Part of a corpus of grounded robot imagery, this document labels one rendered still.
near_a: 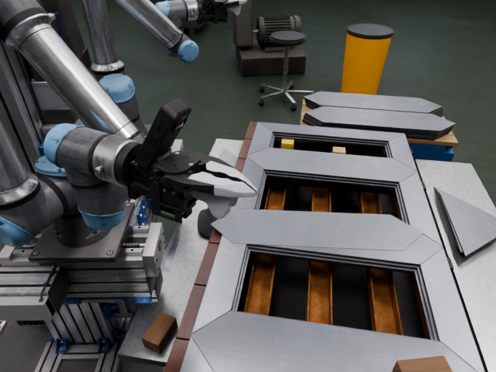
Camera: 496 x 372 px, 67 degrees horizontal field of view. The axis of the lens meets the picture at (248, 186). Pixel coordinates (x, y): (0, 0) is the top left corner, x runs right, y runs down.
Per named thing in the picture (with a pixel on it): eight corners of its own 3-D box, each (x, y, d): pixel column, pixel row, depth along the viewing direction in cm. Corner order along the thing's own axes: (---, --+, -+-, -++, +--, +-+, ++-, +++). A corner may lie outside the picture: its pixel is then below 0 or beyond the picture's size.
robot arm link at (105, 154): (123, 128, 61) (85, 145, 54) (146, 134, 59) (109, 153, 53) (128, 169, 65) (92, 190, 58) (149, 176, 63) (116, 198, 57)
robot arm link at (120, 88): (108, 125, 131) (100, 88, 123) (102, 109, 141) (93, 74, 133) (142, 117, 136) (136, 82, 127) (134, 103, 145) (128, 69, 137)
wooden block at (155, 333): (162, 319, 121) (159, 311, 118) (178, 326, 120) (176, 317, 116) (144, 347, 114) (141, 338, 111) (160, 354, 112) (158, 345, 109)
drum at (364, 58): (372, 88, 442) (385, 23, 398) (383, 105, 405) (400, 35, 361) (333, 88, 441) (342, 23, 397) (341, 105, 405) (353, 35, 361)
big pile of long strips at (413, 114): (439, 108, 220) (442, 99, 216) (457, 142, 189) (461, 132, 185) (303, 99, 230) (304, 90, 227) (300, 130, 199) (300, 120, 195)
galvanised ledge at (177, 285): (251, 145, 213) (251, 141, 212) (182, 370, 112) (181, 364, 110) (217, 142, 216) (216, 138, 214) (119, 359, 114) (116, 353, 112)
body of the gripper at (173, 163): (210, 201, 60) (149, 181, 64) (211, 152, 56) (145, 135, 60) (184, 226, 54) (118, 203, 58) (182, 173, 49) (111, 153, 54)
